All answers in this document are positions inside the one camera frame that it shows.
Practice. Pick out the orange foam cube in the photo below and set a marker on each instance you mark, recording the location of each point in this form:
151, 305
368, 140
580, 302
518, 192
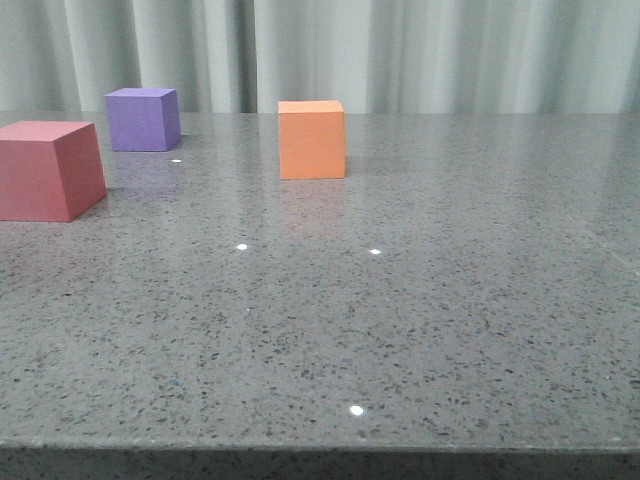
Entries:
312, 139

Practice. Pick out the red foam cube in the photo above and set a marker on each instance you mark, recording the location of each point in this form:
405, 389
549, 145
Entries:
50, 170

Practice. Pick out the pale green curtain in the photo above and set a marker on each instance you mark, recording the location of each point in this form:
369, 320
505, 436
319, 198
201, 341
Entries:
373, 56

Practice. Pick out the purple foam cube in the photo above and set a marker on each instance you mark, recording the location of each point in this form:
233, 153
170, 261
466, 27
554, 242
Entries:
143, 119

